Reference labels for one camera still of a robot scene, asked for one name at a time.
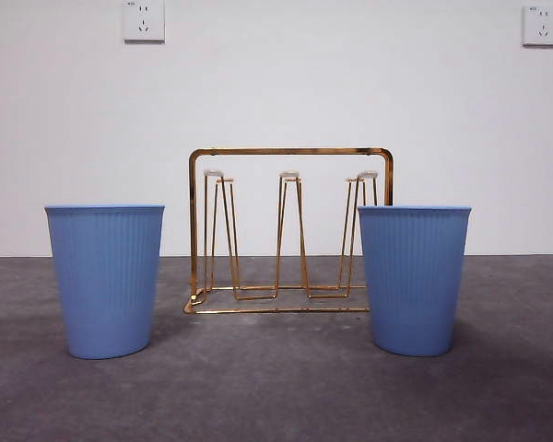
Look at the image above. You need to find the gold wire cup rack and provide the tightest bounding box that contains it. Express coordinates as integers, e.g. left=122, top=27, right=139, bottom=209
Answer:
left=182, top=146, right=395, bottom=316

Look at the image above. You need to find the blue ribbed plastic cup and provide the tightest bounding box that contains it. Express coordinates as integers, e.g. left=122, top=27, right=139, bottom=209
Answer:
left=44, top=204, right=166, bottom=361
left=357, top=204, right=473, bottom=358

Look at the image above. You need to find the white wall socket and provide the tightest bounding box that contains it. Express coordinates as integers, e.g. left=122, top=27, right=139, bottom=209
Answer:
left=522, top=4, right=553, bottom=48
left=123, top=0, right=166, bottom=45

